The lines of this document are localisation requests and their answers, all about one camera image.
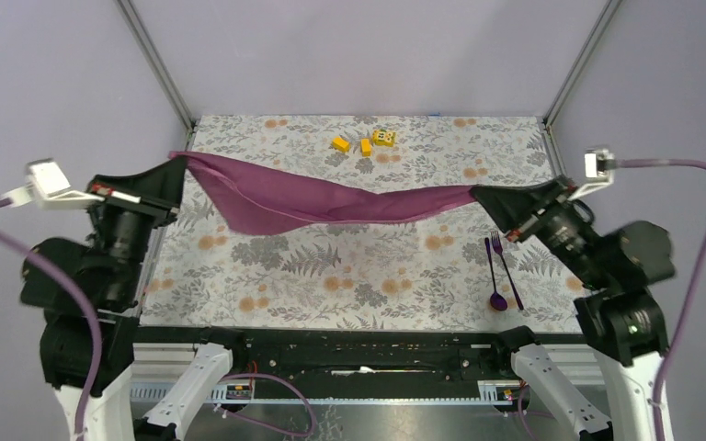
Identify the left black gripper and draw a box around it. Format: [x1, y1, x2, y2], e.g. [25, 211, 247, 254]
[86, 151, 191, 300]

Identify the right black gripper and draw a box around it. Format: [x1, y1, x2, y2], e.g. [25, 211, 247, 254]
[470, 170, 611, 287]

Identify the purple cloth napkin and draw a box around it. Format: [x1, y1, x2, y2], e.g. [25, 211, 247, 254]
[170, 152, 474, 235]

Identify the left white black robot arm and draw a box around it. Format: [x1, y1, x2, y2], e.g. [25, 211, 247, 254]
[20, 156, 249, 440]

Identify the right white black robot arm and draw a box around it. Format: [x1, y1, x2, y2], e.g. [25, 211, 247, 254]
[471, 176, 676, 440]

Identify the floral tablecloth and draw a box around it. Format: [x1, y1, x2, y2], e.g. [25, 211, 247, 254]
[142, 115, 583, 334]

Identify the purple plastic spoon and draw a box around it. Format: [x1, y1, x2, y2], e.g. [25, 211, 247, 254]
[484, 237, 508, 311]

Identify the yellow patterned block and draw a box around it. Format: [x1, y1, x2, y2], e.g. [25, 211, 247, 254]
[372, 130, 396, 147]

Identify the yellow block middle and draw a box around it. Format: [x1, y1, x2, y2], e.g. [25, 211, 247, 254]
[359, 139, 372, 157]

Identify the yellow block left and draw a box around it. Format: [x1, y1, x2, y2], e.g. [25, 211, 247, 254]
[331, 137, 350, 153]

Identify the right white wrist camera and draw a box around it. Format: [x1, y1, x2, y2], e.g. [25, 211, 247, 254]
[569, 145, 615, 201]

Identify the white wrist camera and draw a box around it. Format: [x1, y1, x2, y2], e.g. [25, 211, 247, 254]
[3, 159, 104, 210]
[569, 145, 615, 201]

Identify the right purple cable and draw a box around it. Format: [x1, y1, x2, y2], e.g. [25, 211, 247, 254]
[514, 158, 706, 441]

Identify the purple cable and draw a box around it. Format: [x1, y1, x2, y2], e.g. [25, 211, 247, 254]
[0, 198, 319, 441]
[514, 158, 706, 441]

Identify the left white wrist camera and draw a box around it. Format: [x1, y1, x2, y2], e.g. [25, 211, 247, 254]
[3, 159, 104, 210]

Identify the left aluminium frame post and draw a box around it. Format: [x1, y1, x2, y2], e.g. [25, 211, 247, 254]
[114, 0, 196, 133]

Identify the aluminium frame post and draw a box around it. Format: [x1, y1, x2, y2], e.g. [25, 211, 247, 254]
[114, 0, 196, 133]
[543, 0, 623, 127]

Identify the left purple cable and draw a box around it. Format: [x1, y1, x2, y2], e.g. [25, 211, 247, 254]
[0, 198, 319, 441]

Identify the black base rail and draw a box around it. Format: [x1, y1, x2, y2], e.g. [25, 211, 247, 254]
[136, 326, 584, 401]

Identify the right aluminium frame post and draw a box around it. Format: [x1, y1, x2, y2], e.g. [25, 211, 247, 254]
[543, 0, 623, 127]

